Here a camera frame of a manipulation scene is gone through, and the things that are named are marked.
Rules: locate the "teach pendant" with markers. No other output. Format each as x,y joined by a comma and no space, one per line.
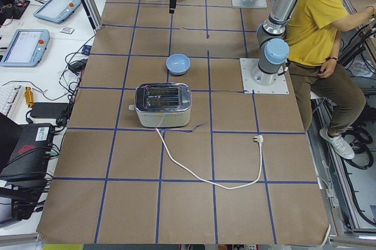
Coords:
56,11
26,48

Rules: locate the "white toaster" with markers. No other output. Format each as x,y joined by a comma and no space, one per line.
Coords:
163,105

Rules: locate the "lower teach pendant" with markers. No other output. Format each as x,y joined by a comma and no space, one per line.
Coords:
26,48

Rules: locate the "blue bowl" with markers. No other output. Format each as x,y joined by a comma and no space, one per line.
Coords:
178,64

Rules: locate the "upper teach pendant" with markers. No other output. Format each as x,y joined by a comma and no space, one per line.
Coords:
56,11

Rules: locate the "person in yellow shirt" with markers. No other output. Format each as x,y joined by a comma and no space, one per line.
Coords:
314,37

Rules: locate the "black power adapter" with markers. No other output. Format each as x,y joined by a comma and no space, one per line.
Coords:
48,110

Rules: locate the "white keyboard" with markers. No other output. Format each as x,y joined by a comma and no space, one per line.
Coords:
10,97

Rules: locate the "black laptop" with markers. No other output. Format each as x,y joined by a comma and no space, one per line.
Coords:
24,149

